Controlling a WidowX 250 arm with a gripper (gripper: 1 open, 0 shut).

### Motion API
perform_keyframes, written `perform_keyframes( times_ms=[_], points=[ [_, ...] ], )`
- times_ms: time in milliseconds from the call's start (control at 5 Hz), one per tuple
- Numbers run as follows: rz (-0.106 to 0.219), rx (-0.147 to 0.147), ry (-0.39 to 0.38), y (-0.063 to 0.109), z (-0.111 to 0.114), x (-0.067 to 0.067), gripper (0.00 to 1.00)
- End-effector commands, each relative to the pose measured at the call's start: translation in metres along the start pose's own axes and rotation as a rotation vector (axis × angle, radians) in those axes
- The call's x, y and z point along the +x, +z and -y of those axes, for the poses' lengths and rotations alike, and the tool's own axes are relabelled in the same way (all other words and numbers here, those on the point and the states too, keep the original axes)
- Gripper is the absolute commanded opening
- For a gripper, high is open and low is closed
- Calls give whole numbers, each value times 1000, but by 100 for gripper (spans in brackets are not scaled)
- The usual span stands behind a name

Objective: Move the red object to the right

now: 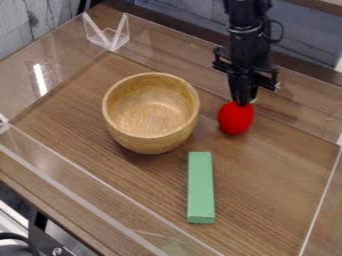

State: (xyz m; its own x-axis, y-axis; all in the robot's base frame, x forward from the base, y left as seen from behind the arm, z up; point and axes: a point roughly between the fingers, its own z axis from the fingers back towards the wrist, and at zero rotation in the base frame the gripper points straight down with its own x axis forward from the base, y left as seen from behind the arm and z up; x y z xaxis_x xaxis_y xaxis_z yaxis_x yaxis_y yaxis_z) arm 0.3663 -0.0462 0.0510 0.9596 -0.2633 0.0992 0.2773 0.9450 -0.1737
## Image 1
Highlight green rectangular block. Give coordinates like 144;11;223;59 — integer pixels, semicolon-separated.
187;152;215;224

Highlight black table leg clamp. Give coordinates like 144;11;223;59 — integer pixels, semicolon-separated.
28;212;76;256

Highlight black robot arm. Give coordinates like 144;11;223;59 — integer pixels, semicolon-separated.
213;0;283;107

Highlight clear acrylic corner bracket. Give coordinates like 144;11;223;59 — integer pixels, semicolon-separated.
82;13;130;52

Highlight red felt strawberry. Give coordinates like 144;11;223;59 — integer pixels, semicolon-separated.
218;101;254;135

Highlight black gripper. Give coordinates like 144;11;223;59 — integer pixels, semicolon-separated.
213;46;279;106

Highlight wooden bowl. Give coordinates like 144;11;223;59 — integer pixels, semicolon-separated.
102;72;201;154

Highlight black cable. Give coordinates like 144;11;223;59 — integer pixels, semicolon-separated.
0;229;34;248

